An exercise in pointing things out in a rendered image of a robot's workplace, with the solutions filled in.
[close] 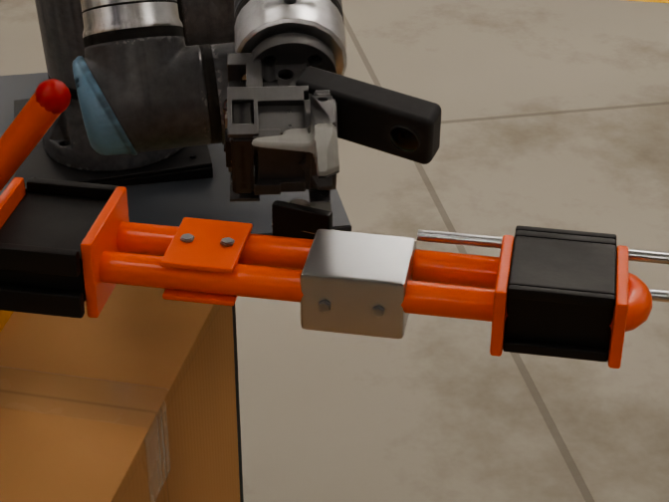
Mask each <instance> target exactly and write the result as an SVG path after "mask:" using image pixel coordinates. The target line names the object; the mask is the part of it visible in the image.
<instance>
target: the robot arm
mask: <svg viewBox="0 0 669 502"><path fill-rule="evenodd" d="M35 3H36V9H37V14H38V20H39V26H40V32H41V37H42V43H43V49H44V54H45V60H46V66H47V71H48V77H49V79H56V80H59V81H61V82H63V83H64V84H65V85H66V86H67V87H68V88H69V90H70V93H71V101H70V104H69V106H68V107H67V109H66V110H65V111H63V112H62V113H61V114H60V115H59V116H58V118H57V119H56V120H55V122H54V123H53V124H52V125H51V127H50V128H49V129H48V131H47V132H46V133H45V134H44V136H43V143H44V148H45V151H46V153H47V154H48V156H49V157H50V158H52V159H53V160H54V161H56V162H58V163H60V164H62V165H64V166H67V167H70V168H74V169H78V170H84V171H95V172H112V171H123V170H130V169H136V168H140V167H144V166H148V165H151V164H154V163H157V162H159V161H162V160H164V159H166V158H168V157H170V156H172V155H174V154H175V153H177V152H178V151H180V150H181V149H182V148H184V147H188V146H195V145H203V144H211V143H212V144H213V143H221V142H222V144H224V152H226V167H228V169H229V172H230V201H260V195H266V194H281V192H296V191H306V189H308V190H309V198H310V202H308V201H306V200H305V199H301V198H298V199H293V200H291V201H290V203H294V204H299V205H304V206H309V207H312V208H317V209H322V210H327V211H332V207H331V203H330V200H331V194H330V189H335V187H336V174H337V173H339V159H338V145H337V138H338V137H339V138H342V139H345V140H348V141H351V142H355V143H358V144H361V145H364V146H367V147H371V148H374V149H377V150H380V151H383V152H387V153H390V154H393V155H396V156H400V157H403V158H406V159H409V160H412V161H416V162H419V163H422V164H427V163H429V162H430V161H431V160H432V158H433V157H434V155H435V154H436V152H437V150H438V149H439V145H440V129H441V108H440V106H439V105H438V104H436V103H432V102H429V101H426V100H422V99H419V98H415V97H412V96H409V95H405V94H402V93H400V92H396V91H393V90H390V89H386V88H383V87H379V86H376V85H373V84H369V83H366V82H363V81H359V80H356V79H352V78H349V77H346V76H344V75H343V74H344V71H345V69H346V59H347V55H346V44H345V34H344V24H343V14H342V4H341V0H35ZM254 166H255V176H254Z"/></svg>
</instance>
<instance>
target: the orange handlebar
mask: <svg viewBox="0 0 669 502"><path fill-rule="evenodd" d="M252 228H253V224H252V223H243V222H232V221H222V220H211V219H200V218H189V217H184V218H183V220H182V222H181V224H180V225H179V227H178V226H167V225H157V224H146V223H135V222H125V221H123V222H122V223H121V224H120V225H119V228H118V231H117V238H116V245H117V250H118V251H119V252H115V251H104V253H103V255H102V258H101V261H100V279H101V281H102V282H103V283H113V284H123V285H132V286H142V287H152V288H162V289H165V291H164V293H163V295H162V298H163V299H166V300H176V301H185V302H195V303H205V304H215V305H225V306H234V304H235V302H236V300H237V297H238V296H241V297H251V298H261V299H271V300H281V301H290V302H300V303H301V300H302V297H303V296H304V295H303V293H302V290H301V273H302V271H303V268H304V265H305V263H306V260H307V257H308V254H309V252H310V249H311V246H312V243H313V241H314V239H305V238H294V237H284V236H273V235H263V234H252V233H251V230H252ZM499 259H500V257H494V256H484V255H473V254H463V253H452V252H442V251H431V250H420V249H416V250H415V253H414V259H413V270H412V280H413V281H411V280H408V282H407V286H406V293H405V297H404V301H403V303H402V304H401V306H402V308H403V311H404V312H405V313H408V314H418V315H428V316H438V317H448V318H458V319H468V320H478V321H487V322H492V320H493V306H494V293H495V286H496V280H497V273H498V266H499ZM651 309H652V296H651V293H650V291H649V288H648V287H647V285H646V284H645V283H644V282H643V281H642V280H640V279H639V278H638V277H637V276H636V275H633V274H631V273H629V272H628V312H627V320H626V327H625V332H628V331H632V330H634V329H636V328H637V327H639V326H640V325H641V324H643V323H644V322H646V321H647V319H648V317H649V314H650V312H651Z"/></svg>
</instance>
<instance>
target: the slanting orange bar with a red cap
mask: <svg viewBox="0 0 669 502"><path fill-rule="evenodd" d="M70 101H71V93H70V90H69V88H68V87H67V86H66V85H65V84H64V83H63V82H61V81H59V80H56V79H48V80H46V81H44V82H42V83H41V84H39V86H38V87H37V89H36V91H35V93H34V95H33V96H32V97H31V99H30V100H29V101H28V103H27V104H26V105H25V107H24V108H23V109H22V111H21V112H20V113H19V114H18V115H17V116H16V118H15V119H14V120H13V122H12V123H11V124H10V126H9V127H8V128H7V129H6V131H5V132H4V133H3V135H2V136H1V137H0V191H1V190H2V188H3V187H4V186H5V184H6V183H7V182H8V181H9V179H10V178H11V177H12V175H13V174H14V173H15V172H16V170H17V169H18V168H19V166H20V165H21V164H22V163H23V161H24V160H25V159H26V157H27V156H28V155H29V154H30V152H31V151H32V150H33V149H34V147H35V146H36V145H37V143H38V142H39V141H40V140H41V138H42V137H43V136H44V134H45V133H46V132H47V131H48V129H49V128H50V127H51V125H52V124H53V123H54V122H55V120H56V119H57V118H58V116H59V115H60V114H61V113H62V112H63V111H65V110H66V109H67V107H68V106H69V104H70Z"/></svg>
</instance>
